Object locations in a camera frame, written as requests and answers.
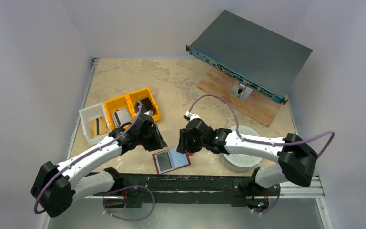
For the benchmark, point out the white VIP credit card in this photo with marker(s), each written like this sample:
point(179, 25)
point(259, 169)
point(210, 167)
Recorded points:
point(123, 115)

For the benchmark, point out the grey blue network switch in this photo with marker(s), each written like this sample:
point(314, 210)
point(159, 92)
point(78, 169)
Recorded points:
point(257, 57)

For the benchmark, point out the red leather card holder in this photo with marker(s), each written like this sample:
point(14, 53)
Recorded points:
point(177, 160)

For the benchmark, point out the white plastic bin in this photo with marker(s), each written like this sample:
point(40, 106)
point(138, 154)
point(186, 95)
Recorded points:
point(86, 115)

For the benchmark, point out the gold card with black stripe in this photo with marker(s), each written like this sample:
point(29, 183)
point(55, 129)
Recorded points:
point(98, 127)

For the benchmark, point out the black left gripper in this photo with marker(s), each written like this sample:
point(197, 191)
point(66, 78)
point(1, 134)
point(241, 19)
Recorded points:
point(158, 142)

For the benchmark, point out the grey metal bracket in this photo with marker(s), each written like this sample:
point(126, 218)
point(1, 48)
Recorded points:
point(241, 91)

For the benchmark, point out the black square part in bin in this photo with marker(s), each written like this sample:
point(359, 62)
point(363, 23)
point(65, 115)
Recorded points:
point(147, 107)

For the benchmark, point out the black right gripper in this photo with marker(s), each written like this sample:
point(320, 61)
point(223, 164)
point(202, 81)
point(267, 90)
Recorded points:
point(185, 140)

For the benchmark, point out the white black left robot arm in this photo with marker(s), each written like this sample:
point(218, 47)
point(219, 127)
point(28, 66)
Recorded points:
point(56, 187)

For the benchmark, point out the wooden board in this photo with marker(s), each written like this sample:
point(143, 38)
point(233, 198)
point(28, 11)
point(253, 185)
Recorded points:
point(257, 107)

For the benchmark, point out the yellow double compartment bin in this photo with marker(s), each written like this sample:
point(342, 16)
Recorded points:
point(127, 101)

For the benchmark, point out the white filament spool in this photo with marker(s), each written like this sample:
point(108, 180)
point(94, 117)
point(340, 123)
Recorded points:
point(241, 162)

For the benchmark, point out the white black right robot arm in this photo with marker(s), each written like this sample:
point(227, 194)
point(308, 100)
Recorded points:
point(291, 162)

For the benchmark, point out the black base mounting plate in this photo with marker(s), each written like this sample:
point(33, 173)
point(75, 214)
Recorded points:
point(135, 189)

